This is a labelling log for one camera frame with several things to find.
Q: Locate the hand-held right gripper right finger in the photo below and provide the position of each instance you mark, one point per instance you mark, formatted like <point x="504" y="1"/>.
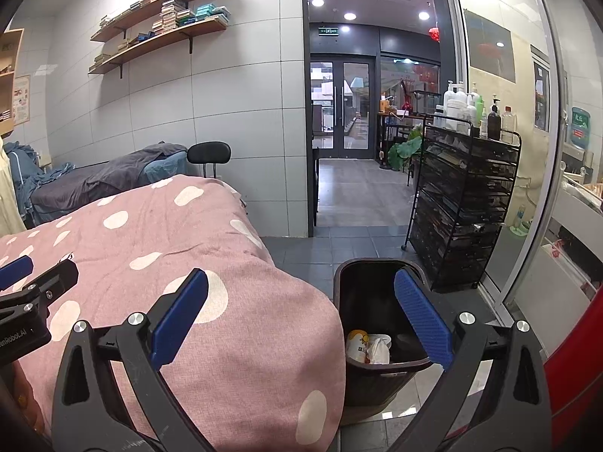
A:
<point x="424" y="320"/>

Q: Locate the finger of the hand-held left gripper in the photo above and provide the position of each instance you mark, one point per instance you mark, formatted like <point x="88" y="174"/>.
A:
<point x="16" y="270"/>
<point x="54" y="282"/>

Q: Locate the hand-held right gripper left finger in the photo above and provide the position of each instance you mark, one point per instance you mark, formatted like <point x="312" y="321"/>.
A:
<point x="181" y="315"/>

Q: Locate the dark trash bin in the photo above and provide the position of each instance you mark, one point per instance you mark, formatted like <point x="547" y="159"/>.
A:
<point x="367" y="292"/>

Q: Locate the person's left hand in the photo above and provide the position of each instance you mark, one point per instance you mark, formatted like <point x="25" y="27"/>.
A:
<point x="28" y="400"/>

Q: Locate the white plastic bag red print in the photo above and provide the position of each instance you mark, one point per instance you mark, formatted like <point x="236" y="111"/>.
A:
<point x="379" y="349"/>

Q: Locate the orange white paper cup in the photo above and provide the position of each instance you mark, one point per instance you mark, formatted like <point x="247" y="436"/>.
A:
<point x="357" y="346"/>

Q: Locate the cream cloth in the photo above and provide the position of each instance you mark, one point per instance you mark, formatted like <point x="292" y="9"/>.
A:
<point x="9" y="188"/>

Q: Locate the blue cloth pile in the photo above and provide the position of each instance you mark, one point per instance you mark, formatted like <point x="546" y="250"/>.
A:
<point x="28" y="169"/>

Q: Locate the grey blanket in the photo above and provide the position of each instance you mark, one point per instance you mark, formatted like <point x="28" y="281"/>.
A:
<point x="94" y="183"/>

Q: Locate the small white green container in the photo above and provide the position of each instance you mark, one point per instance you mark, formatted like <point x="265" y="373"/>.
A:
<point x="521" y="223"/>

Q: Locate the blue massage bed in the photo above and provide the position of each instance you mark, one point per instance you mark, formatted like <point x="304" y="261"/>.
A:
<point x="167" y="167"/>

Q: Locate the black chair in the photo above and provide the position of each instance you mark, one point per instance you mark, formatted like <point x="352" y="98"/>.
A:
<point x="209" y="153"/>

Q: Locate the red panel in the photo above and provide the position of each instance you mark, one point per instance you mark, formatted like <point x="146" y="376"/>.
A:
<point x="579" y="386"/>

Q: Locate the green potted plant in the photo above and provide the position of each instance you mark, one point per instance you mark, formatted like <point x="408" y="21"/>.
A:
<point x="405" y="150"/>

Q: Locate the black side table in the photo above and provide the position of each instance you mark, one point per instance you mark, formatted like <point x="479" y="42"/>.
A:
<point x="384" y="136"/>

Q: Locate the brown pump bottle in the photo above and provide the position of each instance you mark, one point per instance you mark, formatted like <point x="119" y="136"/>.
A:
<point x="494" y="125"/>

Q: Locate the clear bottle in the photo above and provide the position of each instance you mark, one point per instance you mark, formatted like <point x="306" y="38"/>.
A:
<point x="507" y="127"/>

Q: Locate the large white pump bottle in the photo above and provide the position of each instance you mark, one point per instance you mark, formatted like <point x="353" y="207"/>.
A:
<point x="454" y="108"/>

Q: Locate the green bottle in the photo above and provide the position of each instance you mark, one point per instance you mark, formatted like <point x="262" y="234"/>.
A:
<point x="480" y="112"/>

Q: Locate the slim white pump bottle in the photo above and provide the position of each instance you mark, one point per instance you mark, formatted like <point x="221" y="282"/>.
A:
<point x="472" y="106"/>

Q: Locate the red vase with branches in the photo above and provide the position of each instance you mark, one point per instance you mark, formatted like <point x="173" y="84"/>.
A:
<point x="406" y="101"/>

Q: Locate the glass double door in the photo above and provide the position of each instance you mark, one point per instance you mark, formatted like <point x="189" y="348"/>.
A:
<point x="353" y="108"/>

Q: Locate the blue water jug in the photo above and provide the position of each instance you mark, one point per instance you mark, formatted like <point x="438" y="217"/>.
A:
<point x="579" y="129"/>

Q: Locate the red hanging ornament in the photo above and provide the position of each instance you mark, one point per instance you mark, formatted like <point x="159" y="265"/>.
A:
<point x="434" y="34"/>

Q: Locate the green exit sign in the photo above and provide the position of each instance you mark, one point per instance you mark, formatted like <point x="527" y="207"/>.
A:
<point x="329" y="31"/>

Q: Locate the wall poster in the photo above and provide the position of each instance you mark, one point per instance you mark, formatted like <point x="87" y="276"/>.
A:
<point x="21" y="101"/>

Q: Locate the wooden wall cabinet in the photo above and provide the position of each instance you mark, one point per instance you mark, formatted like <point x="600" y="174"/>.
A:
<point x="16" y="80"/>

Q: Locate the dark door frame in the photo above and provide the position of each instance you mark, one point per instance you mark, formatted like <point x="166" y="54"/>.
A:
<point x="305" y="127"/>

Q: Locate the wooden wall shelf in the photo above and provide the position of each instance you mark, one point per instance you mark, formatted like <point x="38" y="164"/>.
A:
<point x="165" y="4"/>
<point x="160" y="40"/>

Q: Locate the dark wall board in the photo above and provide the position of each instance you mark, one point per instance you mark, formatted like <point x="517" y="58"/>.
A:
<point x="487" y="47"/>

